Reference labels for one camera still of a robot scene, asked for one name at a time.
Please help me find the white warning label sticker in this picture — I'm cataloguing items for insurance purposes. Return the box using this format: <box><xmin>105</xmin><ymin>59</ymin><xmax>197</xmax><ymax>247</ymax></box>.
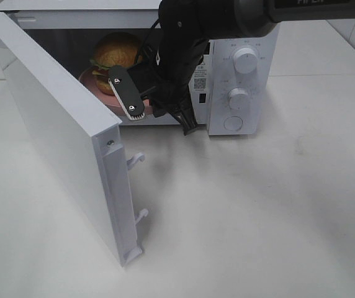
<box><xmin>192</xmin><ymin>64</ymin><xmax>209</xmax><ymax>91</ymax></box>

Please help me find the white microwave door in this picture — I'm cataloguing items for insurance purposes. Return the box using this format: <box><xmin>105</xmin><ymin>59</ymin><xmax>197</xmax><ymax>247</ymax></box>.
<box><xmin>0</xmin><ymin>12</ymin><xmax>148</xmax><ymax>266</ymax></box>

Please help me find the round white door button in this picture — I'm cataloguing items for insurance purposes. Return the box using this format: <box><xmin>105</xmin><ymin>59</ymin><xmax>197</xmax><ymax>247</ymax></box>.
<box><xmin>223</xmin><ymin>116</ymin><xmax>243</xmax><ymax>132</ymax></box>

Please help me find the black camera cable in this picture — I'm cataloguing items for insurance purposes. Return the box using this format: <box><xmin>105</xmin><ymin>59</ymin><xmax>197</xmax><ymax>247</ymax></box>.
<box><xmin>132</xmin><ymin>17</ymin><xmax>166</xmax><ymax>68</ymax></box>

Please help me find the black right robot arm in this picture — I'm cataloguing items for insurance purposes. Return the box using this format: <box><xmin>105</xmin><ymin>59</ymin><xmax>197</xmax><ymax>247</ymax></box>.
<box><xmin>122</xmin><ymin>1</ymin><xmax>355</xmax><ymax>134</ymax></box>

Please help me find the pink round plate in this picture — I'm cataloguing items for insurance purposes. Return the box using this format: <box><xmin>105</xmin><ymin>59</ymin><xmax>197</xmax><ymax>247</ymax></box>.
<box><xmin>79</xmin><ymin>67</ymin><xmax>153</xmax><ymax>117</ymax></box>

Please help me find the burger with lettuce and cheese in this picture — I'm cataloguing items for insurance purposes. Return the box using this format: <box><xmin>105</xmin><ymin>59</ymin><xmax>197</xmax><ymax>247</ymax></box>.
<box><xmin>90</xmin><ymin>32</ymin><xmax>142</xmax><ymax>96</ymax></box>

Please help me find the upper white power knob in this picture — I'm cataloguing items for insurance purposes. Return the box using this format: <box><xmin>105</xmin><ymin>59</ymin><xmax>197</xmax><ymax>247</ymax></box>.
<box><xmin>233</xmin><ymin>46</ymin><xmax>259</xmax><ymax>75</ymax></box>

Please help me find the lower white timer knob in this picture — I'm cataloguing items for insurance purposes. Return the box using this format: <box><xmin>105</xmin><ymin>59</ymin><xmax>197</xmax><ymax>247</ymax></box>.
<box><xmin>228</xmin><ymin>88</ymin><xmax>250</xmax><ymax>111</ymax></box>

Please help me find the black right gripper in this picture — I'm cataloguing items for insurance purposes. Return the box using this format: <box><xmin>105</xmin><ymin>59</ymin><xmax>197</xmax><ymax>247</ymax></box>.
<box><xmin>128</xmin><ymin>18</ymin><xmax>209</xmax><ymax>135</ymax></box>

